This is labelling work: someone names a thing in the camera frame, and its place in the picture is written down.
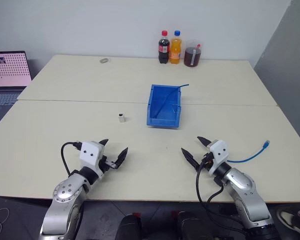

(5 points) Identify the clear jar with dark liquid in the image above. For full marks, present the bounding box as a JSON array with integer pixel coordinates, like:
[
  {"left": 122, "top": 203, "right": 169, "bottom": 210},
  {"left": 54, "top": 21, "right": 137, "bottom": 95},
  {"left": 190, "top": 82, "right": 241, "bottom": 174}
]
[{"left": 183, "top": 38, "right": 204, "bottom": 69}]

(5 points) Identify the thin blue cable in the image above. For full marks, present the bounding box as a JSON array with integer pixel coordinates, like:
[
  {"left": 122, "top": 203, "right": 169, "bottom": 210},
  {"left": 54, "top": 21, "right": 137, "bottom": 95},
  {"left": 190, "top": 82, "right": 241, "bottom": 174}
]
[{"left": 153, "top": 83, "right": 190, "bottom": 119}]

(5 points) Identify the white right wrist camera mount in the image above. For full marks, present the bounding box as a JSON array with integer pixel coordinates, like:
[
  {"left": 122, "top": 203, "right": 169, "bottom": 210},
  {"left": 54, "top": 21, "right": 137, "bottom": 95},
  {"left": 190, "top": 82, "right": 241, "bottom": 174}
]
[{"left": 207, "top": 139, "right": 231, "bottom": 177}]

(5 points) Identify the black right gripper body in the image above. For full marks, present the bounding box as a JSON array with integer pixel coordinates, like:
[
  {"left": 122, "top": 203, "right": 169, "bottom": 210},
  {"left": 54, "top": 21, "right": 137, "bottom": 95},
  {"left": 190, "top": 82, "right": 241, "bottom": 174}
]
[{"left": 199, "top": 151, "right": 215, "bottom": 171}]

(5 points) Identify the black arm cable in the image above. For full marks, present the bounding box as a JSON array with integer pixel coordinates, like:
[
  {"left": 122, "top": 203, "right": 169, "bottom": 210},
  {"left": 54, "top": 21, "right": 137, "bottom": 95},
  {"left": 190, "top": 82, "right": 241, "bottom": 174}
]
[
  {"left": 195, "top": 161, "right": 249, "bottom": 234},
  {"left": 60, "top": 141, "right": 82, "bottom": 176}
]

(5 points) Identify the orange soda bottle, blue cap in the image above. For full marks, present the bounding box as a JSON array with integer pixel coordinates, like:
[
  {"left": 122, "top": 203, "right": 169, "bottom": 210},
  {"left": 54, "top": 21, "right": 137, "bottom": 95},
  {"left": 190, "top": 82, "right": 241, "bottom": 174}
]
[{"left": 169, "top": 30, "right": 183, "bottom": 65}]

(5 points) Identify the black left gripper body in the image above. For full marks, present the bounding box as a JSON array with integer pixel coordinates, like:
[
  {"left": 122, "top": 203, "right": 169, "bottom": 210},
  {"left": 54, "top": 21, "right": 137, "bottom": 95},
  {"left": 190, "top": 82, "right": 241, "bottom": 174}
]
[{"left": 98, "top": 154, "right": 117, "bottom": 174}]

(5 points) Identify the thin white floor cable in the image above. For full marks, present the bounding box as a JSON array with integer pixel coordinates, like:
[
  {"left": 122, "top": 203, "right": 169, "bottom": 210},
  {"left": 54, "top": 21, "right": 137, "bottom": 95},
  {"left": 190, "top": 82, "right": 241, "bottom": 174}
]
[{"left": 0, "top": 195, "right": 11, "bottom": 233}]

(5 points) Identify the blue ethernet cable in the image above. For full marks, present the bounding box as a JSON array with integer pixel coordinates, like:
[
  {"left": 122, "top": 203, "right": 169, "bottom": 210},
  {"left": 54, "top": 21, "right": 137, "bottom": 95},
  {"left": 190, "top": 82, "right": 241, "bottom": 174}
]
[{"left": 226, "top": 140, "right": 271, "bottom": 164}]

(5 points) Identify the open grey laptop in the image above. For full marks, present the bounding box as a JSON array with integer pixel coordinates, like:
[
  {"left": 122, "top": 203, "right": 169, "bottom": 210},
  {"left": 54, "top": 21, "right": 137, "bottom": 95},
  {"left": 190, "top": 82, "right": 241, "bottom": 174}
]
[{"left": 0, "top": 50, "right": 34, "bottom": 124}]

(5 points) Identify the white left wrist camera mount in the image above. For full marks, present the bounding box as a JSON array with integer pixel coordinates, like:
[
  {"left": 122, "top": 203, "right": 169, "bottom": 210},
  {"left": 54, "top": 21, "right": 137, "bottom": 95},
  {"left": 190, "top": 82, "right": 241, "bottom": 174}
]
[{"left": 78, "top": 140, "right": 106, "bottom": 181}]

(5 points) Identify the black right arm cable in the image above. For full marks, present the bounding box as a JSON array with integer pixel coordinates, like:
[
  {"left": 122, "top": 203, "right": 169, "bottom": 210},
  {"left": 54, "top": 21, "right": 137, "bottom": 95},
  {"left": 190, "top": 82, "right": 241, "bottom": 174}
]
[{"left": 195, "top": 161, "right": 249, "bottom": 234}]

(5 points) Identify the cola bottle with red cap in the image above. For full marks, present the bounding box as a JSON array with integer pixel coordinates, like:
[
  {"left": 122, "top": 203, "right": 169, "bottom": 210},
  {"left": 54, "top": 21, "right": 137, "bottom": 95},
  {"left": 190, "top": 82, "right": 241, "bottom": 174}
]
[{"left": 157, "top": 30, "right": 171, "bottom": 65}]

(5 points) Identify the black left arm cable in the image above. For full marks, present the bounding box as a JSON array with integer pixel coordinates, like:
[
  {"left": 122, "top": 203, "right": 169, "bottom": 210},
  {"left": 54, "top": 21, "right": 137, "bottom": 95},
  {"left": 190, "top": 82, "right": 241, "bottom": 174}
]
[{"left": 60, "top": 141, "right": 82, "bottom": 176}]

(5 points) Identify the blue plastic storage bin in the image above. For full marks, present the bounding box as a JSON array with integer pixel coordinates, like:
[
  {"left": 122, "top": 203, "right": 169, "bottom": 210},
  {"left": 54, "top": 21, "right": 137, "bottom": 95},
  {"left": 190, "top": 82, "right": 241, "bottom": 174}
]
[{"left": 146, "top": 83, "right": 183, "bottom": 129}]

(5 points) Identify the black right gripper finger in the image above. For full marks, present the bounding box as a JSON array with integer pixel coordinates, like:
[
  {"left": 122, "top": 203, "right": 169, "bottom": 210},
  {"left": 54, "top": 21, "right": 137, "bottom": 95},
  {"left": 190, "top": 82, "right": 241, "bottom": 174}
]
[
  {"left": 196, "top": 135, "right": 212, "bottom": 149},
  {"left": 180, "top": 147, "right": 201, "bottom": 171}
]

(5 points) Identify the dark rounded shape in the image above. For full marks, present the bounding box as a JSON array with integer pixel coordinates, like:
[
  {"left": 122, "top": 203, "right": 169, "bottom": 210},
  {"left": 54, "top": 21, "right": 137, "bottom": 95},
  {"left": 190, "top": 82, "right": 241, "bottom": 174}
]
[
  {"left": 114, "top": 212, "right": 143, "bottom": 240},
  {"left": 170, "top": 210, "right": 206, "bottom": 240}
]

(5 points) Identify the white shoe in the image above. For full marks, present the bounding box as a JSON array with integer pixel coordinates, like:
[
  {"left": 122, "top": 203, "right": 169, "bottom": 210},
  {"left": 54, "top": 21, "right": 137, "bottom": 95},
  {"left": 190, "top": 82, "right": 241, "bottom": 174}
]
[{"left": 276, "top": 208, "right": 300, "bottom": 232}]

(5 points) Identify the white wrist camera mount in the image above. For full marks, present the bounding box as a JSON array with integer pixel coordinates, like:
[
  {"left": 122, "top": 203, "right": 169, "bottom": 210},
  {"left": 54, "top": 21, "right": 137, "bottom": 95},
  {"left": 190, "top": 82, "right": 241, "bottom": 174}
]
[
  {"left": 78, "top": 140, "right": 106, "bottom": 181},
  {"left": 207, "top": 139, "right": 231, "bottom": 177}
]

